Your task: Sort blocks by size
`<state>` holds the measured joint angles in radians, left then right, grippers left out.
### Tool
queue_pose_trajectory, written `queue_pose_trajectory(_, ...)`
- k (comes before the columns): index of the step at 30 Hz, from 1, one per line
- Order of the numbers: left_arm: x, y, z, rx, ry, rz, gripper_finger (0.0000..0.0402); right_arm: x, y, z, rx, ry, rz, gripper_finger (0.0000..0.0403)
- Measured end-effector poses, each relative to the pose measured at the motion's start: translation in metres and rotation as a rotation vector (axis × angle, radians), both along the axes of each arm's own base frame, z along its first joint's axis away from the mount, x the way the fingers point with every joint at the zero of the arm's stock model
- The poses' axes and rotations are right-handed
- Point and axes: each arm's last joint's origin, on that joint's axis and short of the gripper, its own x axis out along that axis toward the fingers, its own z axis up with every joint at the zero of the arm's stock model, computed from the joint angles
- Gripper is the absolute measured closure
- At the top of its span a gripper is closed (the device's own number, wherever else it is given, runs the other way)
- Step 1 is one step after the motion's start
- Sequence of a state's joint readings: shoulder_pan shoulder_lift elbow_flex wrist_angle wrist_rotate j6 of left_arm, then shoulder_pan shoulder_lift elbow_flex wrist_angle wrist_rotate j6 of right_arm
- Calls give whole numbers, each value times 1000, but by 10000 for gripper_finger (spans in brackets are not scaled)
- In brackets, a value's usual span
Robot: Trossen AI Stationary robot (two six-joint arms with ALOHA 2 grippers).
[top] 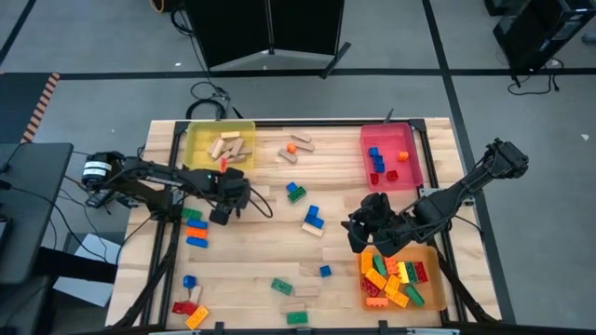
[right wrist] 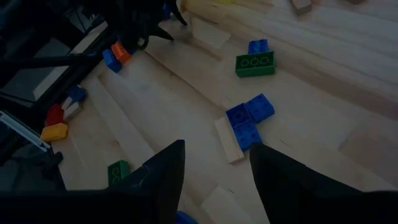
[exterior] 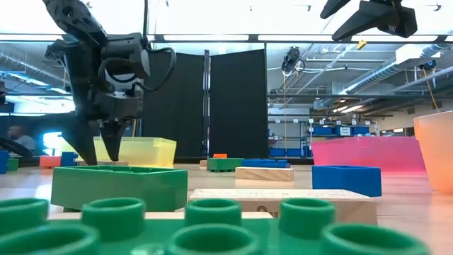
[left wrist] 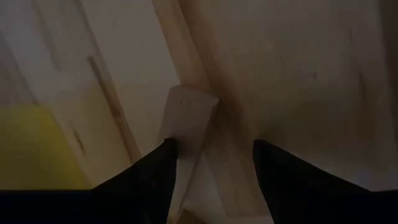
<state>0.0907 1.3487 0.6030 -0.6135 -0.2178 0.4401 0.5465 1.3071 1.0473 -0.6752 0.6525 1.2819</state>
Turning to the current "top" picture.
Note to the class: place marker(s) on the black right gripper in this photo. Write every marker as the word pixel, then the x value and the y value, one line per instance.
pixel 377 223

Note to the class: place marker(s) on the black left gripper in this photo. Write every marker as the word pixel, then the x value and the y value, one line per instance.
pixel 230 188

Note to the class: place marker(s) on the green plastic brick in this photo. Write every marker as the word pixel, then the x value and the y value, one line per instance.
pixel 282 286
pixel 297 317
pixel 296 194
pixel 415 296
pixel 192 214
pixel 411 272
pixel 380 265

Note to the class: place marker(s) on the orange plastic brick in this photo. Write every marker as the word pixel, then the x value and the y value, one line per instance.
pixel 391 266
pixel 197 232
pixel 377 302

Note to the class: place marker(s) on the small red plastic brick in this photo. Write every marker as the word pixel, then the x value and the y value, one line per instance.
pixel 392 175

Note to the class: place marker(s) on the small blue plastic brick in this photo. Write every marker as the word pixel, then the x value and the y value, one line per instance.
pixel 373 151
pixel 189 281
pixel 380 167
pixel 378 159

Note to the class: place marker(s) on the small orange block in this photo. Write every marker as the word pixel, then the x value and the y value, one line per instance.
pixel 291 148
pixel 402 156

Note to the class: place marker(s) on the large yellow plastic brick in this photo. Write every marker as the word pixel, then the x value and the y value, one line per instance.
pixel 398 299

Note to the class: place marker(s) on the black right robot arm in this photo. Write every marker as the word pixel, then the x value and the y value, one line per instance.
pixel 470 182

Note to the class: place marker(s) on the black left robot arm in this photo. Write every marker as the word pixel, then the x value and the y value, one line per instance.
pixel 158 176

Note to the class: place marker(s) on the thin orange stick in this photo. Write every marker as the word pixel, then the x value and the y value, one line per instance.
pixel 223 164

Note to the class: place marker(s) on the yellow translucent plastic bin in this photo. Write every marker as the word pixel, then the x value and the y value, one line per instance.
pixel 198 139

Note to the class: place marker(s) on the pink translucent plastic bin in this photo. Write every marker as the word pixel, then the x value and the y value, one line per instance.
pixel 396 137

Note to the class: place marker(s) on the orange translucent plastic bin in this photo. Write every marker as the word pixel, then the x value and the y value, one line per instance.
pixel 437 298

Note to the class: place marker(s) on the white paper sheet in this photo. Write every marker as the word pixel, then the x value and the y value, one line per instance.
pixel 95 246

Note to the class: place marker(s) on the black folding screen panel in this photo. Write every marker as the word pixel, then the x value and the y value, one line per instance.
pixel 228 28
pixel 307 23

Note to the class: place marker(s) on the black side desk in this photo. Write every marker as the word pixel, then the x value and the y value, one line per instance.
pixel 32 209

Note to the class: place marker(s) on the black floor mat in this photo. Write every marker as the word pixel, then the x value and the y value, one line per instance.
pixel 14 102

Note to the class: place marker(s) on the black equipment rack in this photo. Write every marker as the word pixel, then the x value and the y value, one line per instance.
pixel 545 28

